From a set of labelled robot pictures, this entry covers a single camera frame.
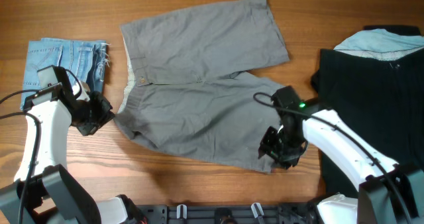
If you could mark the grey shorts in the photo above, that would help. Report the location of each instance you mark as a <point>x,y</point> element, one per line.
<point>190,88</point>

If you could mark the black garment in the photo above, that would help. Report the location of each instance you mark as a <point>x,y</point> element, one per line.
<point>381,101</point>

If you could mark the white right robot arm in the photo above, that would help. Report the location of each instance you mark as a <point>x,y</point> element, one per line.
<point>388,192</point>

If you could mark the light blue garment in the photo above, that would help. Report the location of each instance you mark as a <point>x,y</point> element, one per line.
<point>380,44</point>

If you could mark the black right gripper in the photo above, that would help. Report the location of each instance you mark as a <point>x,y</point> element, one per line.
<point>285,157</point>

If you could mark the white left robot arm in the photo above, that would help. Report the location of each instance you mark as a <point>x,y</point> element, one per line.
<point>43,190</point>

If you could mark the folded light blue jeans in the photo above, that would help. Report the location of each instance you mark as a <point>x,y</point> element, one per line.
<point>86,59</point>

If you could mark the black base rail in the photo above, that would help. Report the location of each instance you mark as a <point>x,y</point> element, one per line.
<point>228,214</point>

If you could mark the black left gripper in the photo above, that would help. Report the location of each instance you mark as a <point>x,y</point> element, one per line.
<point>105,114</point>

